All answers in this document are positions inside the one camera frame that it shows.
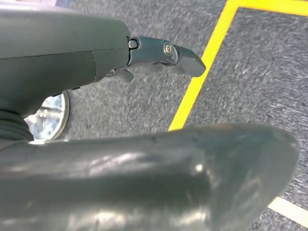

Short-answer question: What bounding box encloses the chrome round base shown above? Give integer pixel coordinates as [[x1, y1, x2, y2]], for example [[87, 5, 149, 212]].
[[24, 90, 70, 142]]

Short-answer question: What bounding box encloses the white floor tape strip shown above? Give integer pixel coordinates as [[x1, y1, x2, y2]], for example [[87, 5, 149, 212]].
[[268, 196, 308, 229]]

